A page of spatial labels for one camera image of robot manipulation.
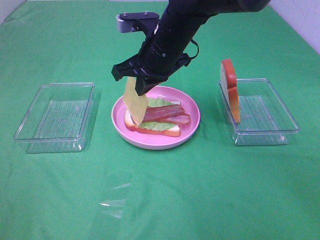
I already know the bacon strip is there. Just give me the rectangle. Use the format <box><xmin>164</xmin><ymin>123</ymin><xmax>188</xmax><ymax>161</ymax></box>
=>
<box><xmin>142</xmin><ymin>104</ymin><xmax>185</xmax><ymax>123</ymax></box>
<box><xmin>156</xmin><ymin>113</ymin><xmax>191</xmax><ymax>125</ymax></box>

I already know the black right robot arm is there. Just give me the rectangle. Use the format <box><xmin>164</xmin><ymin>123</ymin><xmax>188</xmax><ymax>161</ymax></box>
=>
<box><xmin>111</xmin><ymin>0</ymin><xmax>269</xmax><ymax>96</ymax></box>

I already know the yellow cheese slice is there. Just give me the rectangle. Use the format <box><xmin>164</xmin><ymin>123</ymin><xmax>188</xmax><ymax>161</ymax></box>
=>
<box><xmin>123</xmin><ymin>76</ymin><xmax>149</xmax><ymax>125</ymax></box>

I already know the clear plastic tray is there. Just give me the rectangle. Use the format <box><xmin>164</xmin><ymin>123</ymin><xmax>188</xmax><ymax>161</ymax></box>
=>
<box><xmin>218</xmin><ymin>78</ymin><xmax>300</xmax><ymax>146</ymax></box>
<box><xmin>13</xmin><ymin>82</ymin><xmax>96</xmax><ymax>154</ymax></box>

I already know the clear plastic tray right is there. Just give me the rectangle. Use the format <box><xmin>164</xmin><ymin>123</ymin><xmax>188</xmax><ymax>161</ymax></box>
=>
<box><xmin>218</xmin><ymin>78</ymin><xmax>300</xmax><ymax>146</ymax></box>

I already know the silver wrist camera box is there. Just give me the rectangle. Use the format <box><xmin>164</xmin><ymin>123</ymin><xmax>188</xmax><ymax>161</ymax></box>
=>
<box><xmin>116</xmin><ymin>11</ymin><xmax>160</xmax><ymax>35</ymax></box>

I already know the toast bread slice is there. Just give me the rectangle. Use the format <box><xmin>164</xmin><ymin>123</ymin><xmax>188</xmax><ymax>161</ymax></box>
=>
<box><xmin>124</xmin><ymin>103</ymin><xmax>181</xmax><ymax>137</ymax></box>
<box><xmin>220</xmin><ymin>58</ymin><xmax>241</xmax><ymax>123</ymax></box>

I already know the clear plastic film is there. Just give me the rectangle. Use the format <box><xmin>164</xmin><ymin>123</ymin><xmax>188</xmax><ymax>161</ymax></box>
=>
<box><xmin>98</xmin><ymin>171</ymin><xmax>132</xmax><ymax>220</ymax></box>

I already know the clear plastic tray left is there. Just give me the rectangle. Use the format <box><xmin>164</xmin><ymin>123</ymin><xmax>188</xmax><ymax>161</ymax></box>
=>
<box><xmin>13</xmin><ymin>82</ymin><xmax>96</xmax><ymax>154</ymax></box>

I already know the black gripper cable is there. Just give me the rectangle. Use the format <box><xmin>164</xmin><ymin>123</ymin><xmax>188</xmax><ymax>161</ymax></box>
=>
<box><xmin>188</xmin><ymin>38</ymin><xmax>200</xmax><ymax>61</ymax></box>

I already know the pink round plate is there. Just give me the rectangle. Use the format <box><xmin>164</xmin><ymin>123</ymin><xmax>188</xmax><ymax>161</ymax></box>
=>
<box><xmin>111</xmin><ymin>86</ymin><xmax>201</xmax><ymax>150</ymax></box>

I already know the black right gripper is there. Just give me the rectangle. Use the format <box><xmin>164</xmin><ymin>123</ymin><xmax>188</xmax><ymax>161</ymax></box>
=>
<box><xmin>111</xmin><ymin>42</ymin><xmax>192</xmax><ymax>96</ymax></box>

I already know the green lettuce leaf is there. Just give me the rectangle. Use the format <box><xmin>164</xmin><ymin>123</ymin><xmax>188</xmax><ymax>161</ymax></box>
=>
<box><xmin>139</xmin><ymin>97</ymin><xmax>177</xmax><ymax>131</ymax></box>

